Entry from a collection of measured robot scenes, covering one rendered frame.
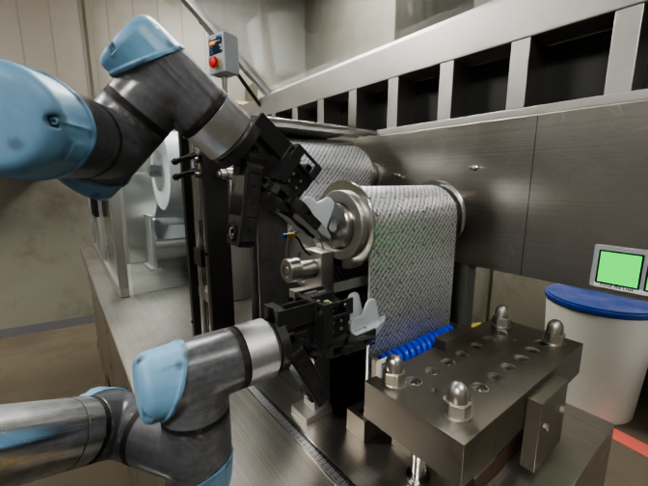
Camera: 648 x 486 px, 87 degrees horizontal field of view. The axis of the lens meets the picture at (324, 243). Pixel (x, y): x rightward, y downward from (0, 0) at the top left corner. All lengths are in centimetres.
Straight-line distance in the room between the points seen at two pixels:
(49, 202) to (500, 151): 351
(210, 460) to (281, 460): 19
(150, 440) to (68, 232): 336
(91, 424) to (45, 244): 336
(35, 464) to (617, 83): 88
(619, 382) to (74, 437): 240
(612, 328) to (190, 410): 217
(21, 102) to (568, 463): 77
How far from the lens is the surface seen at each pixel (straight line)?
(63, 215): 376
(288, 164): 47
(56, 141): 29
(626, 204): 71
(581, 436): 79
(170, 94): 43
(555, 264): 75
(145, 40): 43
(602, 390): 251
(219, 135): 44
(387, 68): 99
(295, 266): 55
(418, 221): 62
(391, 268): 58
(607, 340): 238
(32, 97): 30
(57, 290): 389
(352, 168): 82
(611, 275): 72
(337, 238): 55
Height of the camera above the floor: 132
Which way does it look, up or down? 10 degrees down
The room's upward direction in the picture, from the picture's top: straight up
